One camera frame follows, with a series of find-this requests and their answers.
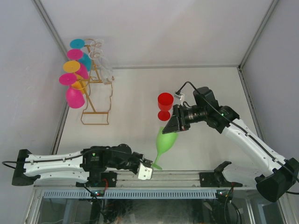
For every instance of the blue slotted cable duct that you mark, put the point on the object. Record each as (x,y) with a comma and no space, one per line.
(133,194)

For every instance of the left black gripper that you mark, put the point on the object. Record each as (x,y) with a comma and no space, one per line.
(140,158)

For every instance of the aluminium mounting rail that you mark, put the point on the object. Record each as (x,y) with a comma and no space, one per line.
(160,179)

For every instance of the front magenta wine glass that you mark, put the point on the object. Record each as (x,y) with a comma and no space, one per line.
(74,97)

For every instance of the green plastic wine glass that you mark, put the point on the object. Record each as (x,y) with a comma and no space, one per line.
(164,142)

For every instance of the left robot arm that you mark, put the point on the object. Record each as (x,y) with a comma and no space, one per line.
(91,167)

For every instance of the gold wire glass rack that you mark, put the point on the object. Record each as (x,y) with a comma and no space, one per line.
(95,79)

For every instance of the front clear wine glass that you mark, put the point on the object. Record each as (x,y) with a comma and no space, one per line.
(102,66)

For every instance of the black base bracket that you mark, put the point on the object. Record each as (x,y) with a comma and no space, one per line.
(106,179)
(208,180)

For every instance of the rear clear wine glass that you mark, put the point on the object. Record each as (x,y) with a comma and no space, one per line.
(99,45)

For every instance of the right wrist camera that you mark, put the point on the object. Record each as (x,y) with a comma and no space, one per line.
(178,98)

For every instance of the orange plastic wine glass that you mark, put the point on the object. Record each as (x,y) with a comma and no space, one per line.
(80,84)

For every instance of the clear wine glass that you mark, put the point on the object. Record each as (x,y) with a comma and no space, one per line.
(102,66)
(99,45)

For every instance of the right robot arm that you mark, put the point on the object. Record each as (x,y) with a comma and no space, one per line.
(274,174)

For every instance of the left black base bracket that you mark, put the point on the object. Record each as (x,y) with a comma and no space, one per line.
(106,179)

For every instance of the red plastic wine glass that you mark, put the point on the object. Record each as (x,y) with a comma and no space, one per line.
(165,102)

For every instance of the right black base bracket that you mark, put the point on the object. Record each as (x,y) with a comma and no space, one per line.
(208,180)

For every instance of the magenta wine glass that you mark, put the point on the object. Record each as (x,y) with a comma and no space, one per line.
(74,97)
(78,63)

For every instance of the cyan plastic wine glass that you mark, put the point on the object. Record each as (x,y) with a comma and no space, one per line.
(79,46)

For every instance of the rear magenta wine glass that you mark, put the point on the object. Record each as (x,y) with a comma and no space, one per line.
(78,63)

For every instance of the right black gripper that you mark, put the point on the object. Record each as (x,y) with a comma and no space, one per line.
(177,122)

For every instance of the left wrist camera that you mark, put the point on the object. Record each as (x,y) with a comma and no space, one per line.
(144,173)

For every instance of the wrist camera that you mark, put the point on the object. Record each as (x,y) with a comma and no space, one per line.
(144,173)
(178,98)

